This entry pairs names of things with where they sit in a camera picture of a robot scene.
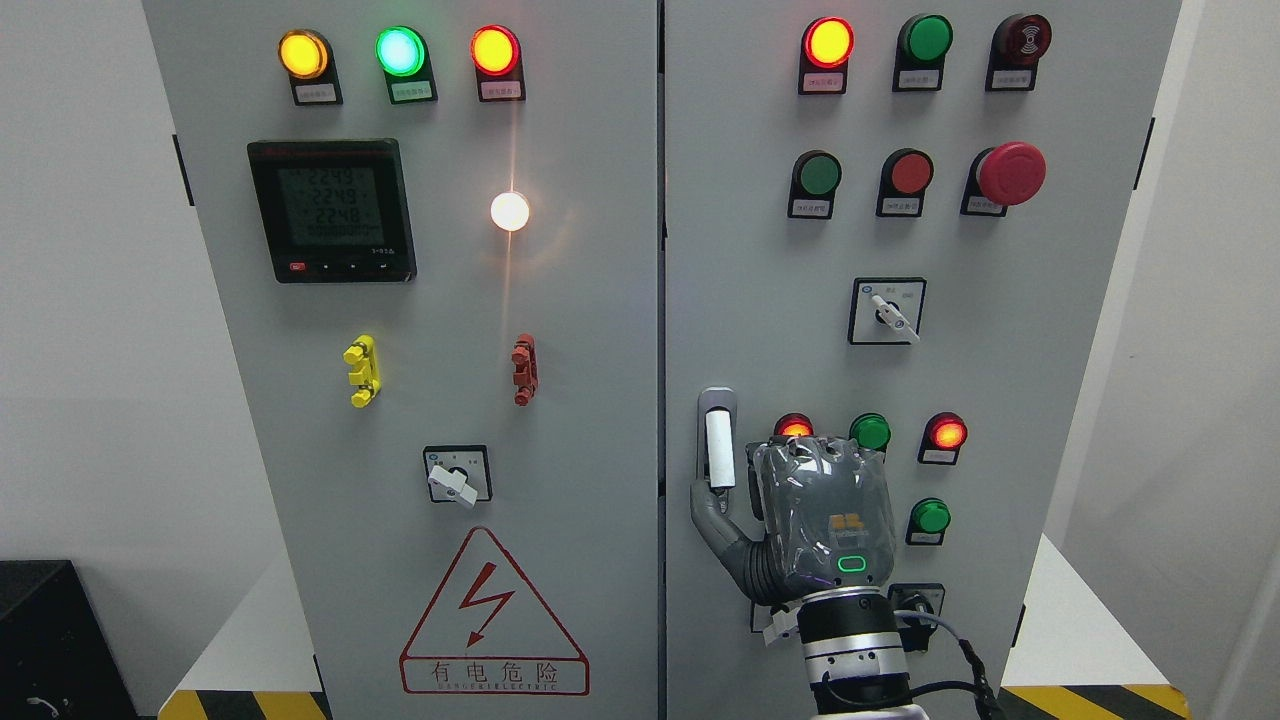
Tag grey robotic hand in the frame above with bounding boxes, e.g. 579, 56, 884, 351
690, 436, 896, 606

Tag silver door handle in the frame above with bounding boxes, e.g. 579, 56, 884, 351
698, 387, 737, 515

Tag right grey cabinet door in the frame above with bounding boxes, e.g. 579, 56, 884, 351
664, 1, 1181, 719

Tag grey cabinet door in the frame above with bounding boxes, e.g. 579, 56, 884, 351
664, 1, 1181, 719
143, 1, 660, 719

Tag left grey cabinet door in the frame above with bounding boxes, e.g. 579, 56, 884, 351
143, 1, 660, 719

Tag red-orange indicator light left door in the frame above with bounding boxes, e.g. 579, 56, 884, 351
470, 24, 526, 102

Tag green indicator lower middle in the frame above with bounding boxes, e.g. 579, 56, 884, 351
849, 413, 892, 451

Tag red lit indicator lower left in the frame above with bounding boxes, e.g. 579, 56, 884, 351
772, 413, 814, 437

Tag red lit indicator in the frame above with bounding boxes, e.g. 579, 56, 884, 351
916, 413, 968, 466
772, 413, 814, 437

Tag green push button lower right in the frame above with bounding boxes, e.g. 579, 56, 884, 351
905, 497, 954, 546

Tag green push button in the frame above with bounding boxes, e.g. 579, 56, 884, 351
787, 150, 842, 220
905, 497, 954, 546

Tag red lit indicator lower right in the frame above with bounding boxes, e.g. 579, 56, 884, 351
916, 413, 968, 466

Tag white platform with hazard stripes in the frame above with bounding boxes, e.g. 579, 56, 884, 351
159, 538, 1190, 719

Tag green push button upper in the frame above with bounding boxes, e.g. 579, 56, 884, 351
787, 150, 842, 220

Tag red terminal clip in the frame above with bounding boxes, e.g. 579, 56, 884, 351
509, 333, 540, 407

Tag red push button upper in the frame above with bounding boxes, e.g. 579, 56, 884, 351
876, 149, 934, 218

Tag red electric hazard warning sticker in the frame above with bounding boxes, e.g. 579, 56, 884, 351
399, 527, 591, 696

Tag red emergency stop mushroom button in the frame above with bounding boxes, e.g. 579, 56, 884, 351
960, 141, 1047, 218

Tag white glowing indicator light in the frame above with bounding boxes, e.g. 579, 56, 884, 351
490, 190, 531, 233

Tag red indicator light top right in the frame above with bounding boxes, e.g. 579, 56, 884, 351
797, 15, 856, 96

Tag green indicator light top right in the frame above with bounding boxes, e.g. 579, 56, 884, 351
892, 14, 954, 92

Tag yellow terminal clip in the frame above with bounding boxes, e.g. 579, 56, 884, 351
343, 334, 381, 407

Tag dark red buzzer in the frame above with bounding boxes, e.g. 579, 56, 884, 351
986, 13, 1053, 92

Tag black digital power meter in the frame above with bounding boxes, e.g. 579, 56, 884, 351
246, 138, 416, 284

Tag green lit indicator light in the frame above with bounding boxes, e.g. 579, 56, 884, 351
375, 26, 438, 105

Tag yellow indicator light top left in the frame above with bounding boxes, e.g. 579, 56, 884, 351
276, 28, 343, 106

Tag black box bottom left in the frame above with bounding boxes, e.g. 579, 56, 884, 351
1, 560, 137, 719

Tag bottom white rotary selector switch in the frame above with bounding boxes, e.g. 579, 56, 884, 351
748, 602, 800, 647

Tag bottom black knob selector switch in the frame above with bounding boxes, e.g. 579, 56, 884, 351
887, 583, 945, 653

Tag upper right rotary selector switch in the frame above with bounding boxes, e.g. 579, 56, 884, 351
847, 277, 927, 345

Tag black grey cable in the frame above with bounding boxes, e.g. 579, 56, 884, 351
822, 610, 1007, 720

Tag left door rotary selector switch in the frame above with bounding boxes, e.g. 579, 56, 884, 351
422, 445, 492, 509

